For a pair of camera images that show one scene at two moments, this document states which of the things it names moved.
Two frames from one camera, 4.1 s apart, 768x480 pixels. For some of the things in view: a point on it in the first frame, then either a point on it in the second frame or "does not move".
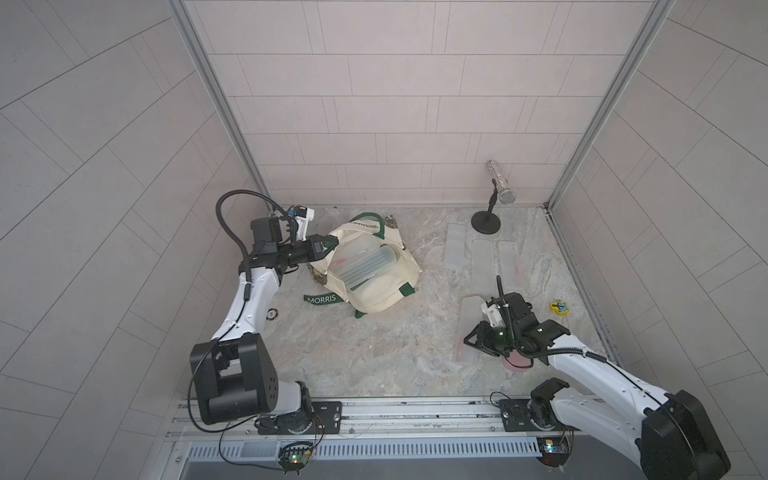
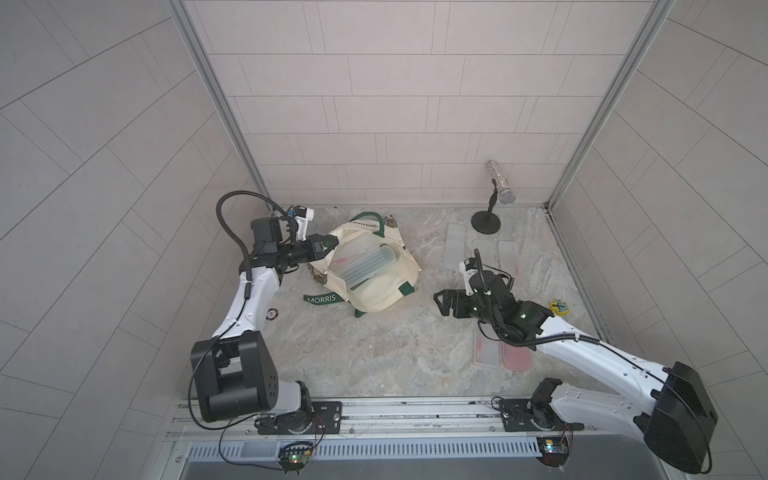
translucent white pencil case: (512, 267) does not move
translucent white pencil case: (357, 258) does not move
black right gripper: (480, 340) → (458, 295)
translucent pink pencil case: (518, 359) does not move
